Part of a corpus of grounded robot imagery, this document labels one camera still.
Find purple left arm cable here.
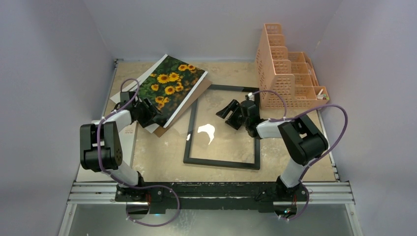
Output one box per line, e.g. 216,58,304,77
96,78,180,228

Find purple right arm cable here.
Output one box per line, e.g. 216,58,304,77
246,90,349,222

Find black picture frame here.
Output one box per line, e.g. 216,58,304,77
183,84,261,170

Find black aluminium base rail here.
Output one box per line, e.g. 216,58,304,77
67,182,355,215

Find small items in organizer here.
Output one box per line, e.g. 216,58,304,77
316,89,328,100

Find orange plastic organizer basket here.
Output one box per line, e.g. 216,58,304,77
255,23,330,109

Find white mat board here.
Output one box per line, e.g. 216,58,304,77
110,54,209,134

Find brown frame backing board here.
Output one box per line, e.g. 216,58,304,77
153,79,212,137

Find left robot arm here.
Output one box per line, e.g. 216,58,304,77
80,91,167,201

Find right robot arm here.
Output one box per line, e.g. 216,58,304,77
216,99,328,200

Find white sheet on table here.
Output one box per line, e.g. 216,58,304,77
75,120,139,182

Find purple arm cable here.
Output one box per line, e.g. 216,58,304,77
96,78,180,228
246,90,349,222

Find sunflower photo print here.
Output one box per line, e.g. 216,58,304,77
138,54,208,128

